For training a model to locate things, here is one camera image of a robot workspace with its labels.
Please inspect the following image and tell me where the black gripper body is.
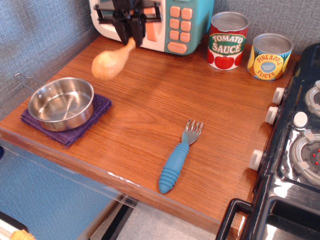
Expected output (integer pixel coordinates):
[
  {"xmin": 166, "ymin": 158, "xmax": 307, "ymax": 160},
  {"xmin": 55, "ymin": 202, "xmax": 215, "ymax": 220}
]
[{"xmin": 93, "ymin": 0, "xmax": 162, "ymax": 24}]

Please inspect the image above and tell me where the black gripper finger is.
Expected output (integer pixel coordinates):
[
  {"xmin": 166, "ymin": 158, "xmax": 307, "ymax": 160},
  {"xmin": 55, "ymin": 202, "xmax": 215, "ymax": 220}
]
[
  {"xmin": 112, "ymin": 17, "xmax": 130, "ymax": 45},
  {"xmin": 130, "ymin": 17, "xmax": 146, "ymax": 47}
]

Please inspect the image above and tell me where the orange toy chicken drumstick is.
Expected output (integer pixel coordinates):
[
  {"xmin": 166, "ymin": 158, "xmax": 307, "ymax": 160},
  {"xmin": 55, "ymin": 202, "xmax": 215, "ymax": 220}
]
[{"xmin": 91, "ymin": 37, "xmax": 136, "ymax": 81}]

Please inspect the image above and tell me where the teal toy microwave oven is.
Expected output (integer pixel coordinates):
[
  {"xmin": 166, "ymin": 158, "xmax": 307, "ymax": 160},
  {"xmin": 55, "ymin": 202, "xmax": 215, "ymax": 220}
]
[{"xmin": 89, "ymin": 0, "xmax": 214, "ymax": 56}]

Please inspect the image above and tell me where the tomato sauce can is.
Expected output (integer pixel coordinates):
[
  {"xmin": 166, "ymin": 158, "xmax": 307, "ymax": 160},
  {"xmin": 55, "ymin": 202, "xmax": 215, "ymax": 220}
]
[{"xmin": 207, "ymin": 11, "xmax": 249, "ymax": 71}]

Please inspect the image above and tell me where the stainless steel pot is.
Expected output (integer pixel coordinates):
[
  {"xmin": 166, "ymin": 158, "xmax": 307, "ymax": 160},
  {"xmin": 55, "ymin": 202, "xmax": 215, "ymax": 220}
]
[{"xmin": 14, "ymin": 73, "xmax": 95, "ymax": 132}]

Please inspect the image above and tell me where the purple folded cloth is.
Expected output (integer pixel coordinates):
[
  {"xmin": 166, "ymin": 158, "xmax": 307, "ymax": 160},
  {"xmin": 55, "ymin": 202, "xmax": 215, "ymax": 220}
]
[{"xmin": 20, "ymin": 93, "xmax": 112, "ymax": 147}]

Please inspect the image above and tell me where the pineapple slices can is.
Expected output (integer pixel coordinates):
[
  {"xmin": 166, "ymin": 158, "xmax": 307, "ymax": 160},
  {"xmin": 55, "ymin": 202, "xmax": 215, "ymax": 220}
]
[{"xmin": 247, "ymin": 33, "xmax": 294, "ymax": 81}]

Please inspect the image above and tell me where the white stove knob rear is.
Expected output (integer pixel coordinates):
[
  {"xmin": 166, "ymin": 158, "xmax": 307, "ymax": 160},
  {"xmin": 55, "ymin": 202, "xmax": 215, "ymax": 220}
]
[{"xmin": 272, "ymin": 87, "xmax": 286, "ymax": 105}]

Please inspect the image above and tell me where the white stove knob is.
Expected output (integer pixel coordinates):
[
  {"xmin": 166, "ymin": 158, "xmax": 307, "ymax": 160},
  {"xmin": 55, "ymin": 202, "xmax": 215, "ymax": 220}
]
[
  {"xmin": 272, "ymin": 87, "xmax": 286, "ymax": 105},
  {"xmin": 249, "ymin": 149, "xmax": 264, "ymax": 171},
  {"xmin": 265, "ymin": 106, "xmax": 279, "ymax": 125}
]

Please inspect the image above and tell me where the white stove knob middle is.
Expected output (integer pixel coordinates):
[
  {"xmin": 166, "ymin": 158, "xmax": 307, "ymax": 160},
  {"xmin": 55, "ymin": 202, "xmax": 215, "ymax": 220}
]
[{"xmin": 265, "ymin": 106, "xmax": 279, "ymax": 125}]

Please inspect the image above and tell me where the white stove knob front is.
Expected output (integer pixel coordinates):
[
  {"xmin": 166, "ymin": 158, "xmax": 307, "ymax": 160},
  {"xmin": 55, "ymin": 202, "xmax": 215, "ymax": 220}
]
[{"xmin": 249, "ymin": 149, "xmax": 264, "ymax": 171}]

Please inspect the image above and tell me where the black toy stove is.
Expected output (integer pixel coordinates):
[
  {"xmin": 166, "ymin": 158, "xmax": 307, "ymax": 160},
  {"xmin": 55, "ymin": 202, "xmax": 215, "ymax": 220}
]
[{"xmin": 216, "ymin": 43, "xmax": 320, "ymax": 240}]

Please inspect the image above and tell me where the orange object bottom left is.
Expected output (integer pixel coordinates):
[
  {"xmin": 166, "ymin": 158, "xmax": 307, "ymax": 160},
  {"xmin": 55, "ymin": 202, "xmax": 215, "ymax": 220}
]
[{"xmin": 10, "ymin": 229, "xmax": 35, "ymax": 240}]

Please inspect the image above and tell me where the blue handled fork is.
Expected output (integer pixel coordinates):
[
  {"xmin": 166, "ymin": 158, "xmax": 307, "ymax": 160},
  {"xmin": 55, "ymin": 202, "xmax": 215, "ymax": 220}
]
[{"xmin": 158, "ymin": 119, "xmax": 204, "ymax": 194}]

